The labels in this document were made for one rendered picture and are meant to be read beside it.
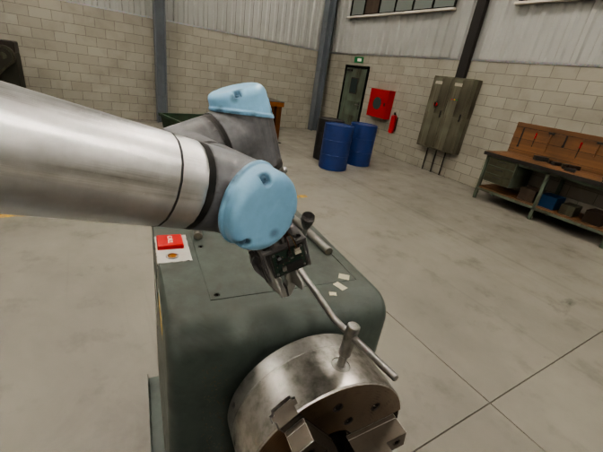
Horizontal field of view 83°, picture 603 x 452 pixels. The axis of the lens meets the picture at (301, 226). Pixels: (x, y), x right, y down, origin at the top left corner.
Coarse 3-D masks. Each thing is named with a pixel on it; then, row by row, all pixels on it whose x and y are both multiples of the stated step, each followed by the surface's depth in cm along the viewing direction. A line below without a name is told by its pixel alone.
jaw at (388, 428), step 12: (384, 420) 64; (396, 420) 64; (348, 432) 62; (360, 432) 62; (372, 432) 62; (384, 432) 62; (396, 432) 62; (348, 444) 61; (360, 444) 60; (372, 444) 60; (384, 444) 60; (396, 444) 62
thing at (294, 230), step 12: (288, 240) 51; (300, 240) 50; (264, 252) 49; (276, 252) 50; (288, 252) 50; (300, 252) 51; (264, 264) 52; (276, 264) 50; (288, 264) 51; (300, 264) 52; (276, 276) 51
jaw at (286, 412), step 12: (288, 408) 54; (276, 420) 54; (288, 420) 53; (300, 420) 53; (288, 432) 53; (300, 432) 52; (312, 432) 52; (324, 432) 58; (300, 444) 51; (312, 444) 50; (324, 444) 53
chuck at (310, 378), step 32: (320, 352) 61; (352, 352) 63; (288, 384) 56; (320, 384) 55; (352, 384) 56; (384, 384) 60; (256, 416) 56; (320, 416) 55; (352, 416) 59; (384, 416) 64; (256, 448) 53; (288, 448) 56
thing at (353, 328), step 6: (348, 324) 56; (354, 324) 56; (348, 330) 56; (354, 330) 55; (348, 336) 56; (354, 336) 56; (342, 342) 57; (348, 342) 56; (342, 348) 57; (348, 348) 57; (342, 354) 57; (348, 354) 57; (342, 360) 58; (342, 366) 58
